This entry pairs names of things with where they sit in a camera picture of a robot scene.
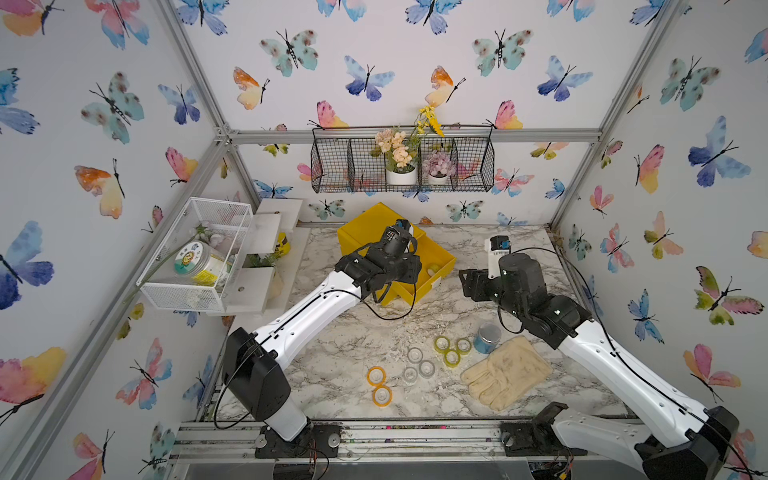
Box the clear tape roll top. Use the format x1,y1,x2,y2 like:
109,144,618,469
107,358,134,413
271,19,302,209
407,347,424,364

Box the yellow top drawer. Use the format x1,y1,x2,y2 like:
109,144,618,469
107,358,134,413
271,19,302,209
382,231,456,306

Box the orange tape roll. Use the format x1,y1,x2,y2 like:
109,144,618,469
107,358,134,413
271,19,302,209
372,385,392,408
366,366,387,387

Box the clear tape roll right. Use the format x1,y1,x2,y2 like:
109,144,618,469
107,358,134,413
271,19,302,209
418,360,435,379

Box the orange tape roll lower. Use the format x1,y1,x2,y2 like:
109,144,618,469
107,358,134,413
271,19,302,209
372,385,392,408

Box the white stepped shelf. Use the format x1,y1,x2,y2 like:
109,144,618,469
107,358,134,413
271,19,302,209
221,199,310,331

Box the yellow toy figure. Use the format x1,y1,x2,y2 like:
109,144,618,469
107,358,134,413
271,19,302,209
274,232,291,258

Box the white pot peach flowers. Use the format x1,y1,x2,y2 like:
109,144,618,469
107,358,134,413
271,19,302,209
371,128,418,187

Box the aluminium front rail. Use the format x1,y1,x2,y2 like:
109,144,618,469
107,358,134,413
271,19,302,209
170,418,673,463

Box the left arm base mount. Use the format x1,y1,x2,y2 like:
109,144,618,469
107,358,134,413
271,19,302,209
254,422,342,459

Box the white pot purple flowers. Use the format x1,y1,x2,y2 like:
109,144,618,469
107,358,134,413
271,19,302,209
426,150,456,186

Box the cream work glove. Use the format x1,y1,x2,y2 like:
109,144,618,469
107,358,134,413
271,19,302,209
460,336,553,412

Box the clear tape roll left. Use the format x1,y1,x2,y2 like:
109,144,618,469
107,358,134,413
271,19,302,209
402,366,419,385

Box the black wire wall basket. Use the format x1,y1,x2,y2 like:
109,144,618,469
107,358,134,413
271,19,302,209
310,124,496,194

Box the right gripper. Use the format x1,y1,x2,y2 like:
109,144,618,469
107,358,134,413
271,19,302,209
459,266,529,328

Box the orange tape roll upper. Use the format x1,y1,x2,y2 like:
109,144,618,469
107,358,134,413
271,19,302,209
366,366,387,387

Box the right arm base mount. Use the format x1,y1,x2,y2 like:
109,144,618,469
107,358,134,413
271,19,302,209
499,402,588,457

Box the clear tape roll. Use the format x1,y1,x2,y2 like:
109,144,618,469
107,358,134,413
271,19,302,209
402,366,419,385
407,347,424,364
418,360,435,379

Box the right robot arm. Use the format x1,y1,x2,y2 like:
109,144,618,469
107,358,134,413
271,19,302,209
459,250,740,479

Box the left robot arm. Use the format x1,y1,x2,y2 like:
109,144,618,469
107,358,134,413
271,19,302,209
221,219,422,442

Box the yellow drawer cabinet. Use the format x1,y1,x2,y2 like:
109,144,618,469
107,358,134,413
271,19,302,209
336,202,427,283

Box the white pot green plant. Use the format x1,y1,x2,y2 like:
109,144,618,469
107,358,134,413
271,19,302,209
243,252,280,268

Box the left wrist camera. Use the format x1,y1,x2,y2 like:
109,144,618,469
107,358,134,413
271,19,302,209
390,219,414,242

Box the round jar colourful lid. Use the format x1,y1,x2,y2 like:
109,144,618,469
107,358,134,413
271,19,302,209
173,240,231,286

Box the clear mesh box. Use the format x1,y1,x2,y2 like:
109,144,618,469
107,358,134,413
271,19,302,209
136,197,254,314

